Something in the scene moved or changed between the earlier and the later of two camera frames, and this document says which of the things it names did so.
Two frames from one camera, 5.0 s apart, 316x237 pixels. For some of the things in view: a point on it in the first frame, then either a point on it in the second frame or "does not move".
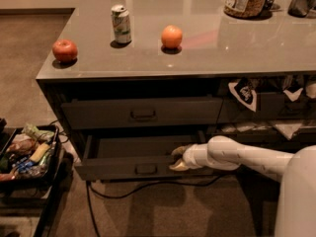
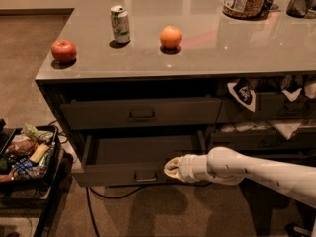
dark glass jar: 302,1 does not move
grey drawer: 135,157 does not move
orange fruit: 171,37 does not move
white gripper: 190,157 to 186,169
